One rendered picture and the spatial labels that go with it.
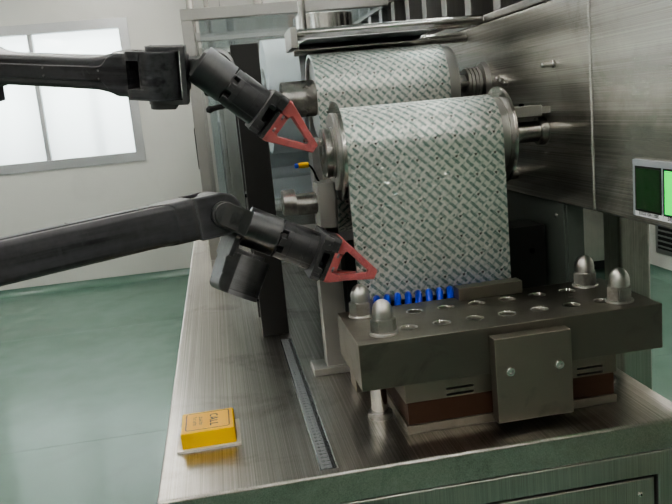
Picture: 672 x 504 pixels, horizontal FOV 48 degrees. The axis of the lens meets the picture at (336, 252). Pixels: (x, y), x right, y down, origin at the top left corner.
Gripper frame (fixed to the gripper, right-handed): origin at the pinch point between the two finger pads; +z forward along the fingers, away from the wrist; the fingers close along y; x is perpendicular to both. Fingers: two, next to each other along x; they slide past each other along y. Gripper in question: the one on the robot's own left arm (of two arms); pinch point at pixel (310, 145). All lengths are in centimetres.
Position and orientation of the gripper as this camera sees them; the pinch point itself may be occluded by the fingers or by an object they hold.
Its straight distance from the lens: 113.6
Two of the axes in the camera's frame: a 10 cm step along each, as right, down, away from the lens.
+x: 5.9, -8.0, -0.7
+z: 7.9, 5.5, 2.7
